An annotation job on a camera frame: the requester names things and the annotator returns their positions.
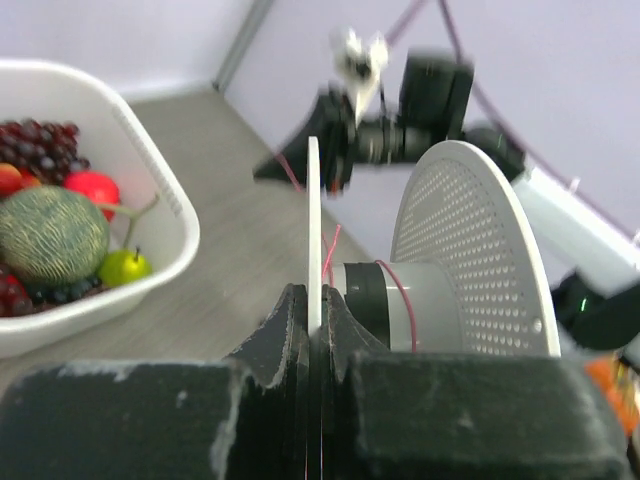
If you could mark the white plastic fruit basket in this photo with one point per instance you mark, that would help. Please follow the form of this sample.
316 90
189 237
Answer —
116 143

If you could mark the red apple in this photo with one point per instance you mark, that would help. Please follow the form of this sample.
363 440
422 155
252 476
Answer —
98 187

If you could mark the right aluminium frame post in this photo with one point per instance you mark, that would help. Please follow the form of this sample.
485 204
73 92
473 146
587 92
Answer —
252 23

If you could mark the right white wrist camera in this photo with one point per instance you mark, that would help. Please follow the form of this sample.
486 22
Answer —
360 65

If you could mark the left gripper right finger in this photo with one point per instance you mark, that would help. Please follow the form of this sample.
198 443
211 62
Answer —
393 415

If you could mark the small green pear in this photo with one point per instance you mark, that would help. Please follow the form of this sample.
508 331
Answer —
122 267

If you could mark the dark red grape bunch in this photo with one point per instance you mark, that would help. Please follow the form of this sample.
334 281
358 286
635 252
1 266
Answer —
46 150

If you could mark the white perforated cable spool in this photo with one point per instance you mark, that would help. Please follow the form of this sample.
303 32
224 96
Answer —
465 277

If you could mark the black grape bunch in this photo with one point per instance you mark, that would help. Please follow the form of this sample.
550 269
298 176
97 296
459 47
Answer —
41 294

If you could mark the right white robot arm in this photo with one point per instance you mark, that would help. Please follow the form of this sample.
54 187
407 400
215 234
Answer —
597 305

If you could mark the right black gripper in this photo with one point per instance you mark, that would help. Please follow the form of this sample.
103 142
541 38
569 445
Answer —
333 122

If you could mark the red strawberry cluster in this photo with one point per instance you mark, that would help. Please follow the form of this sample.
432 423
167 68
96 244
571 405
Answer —
13 180

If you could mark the green netted melon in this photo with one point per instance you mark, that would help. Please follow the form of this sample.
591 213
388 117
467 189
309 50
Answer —
52 236

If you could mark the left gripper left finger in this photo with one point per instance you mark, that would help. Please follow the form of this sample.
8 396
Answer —
242 417

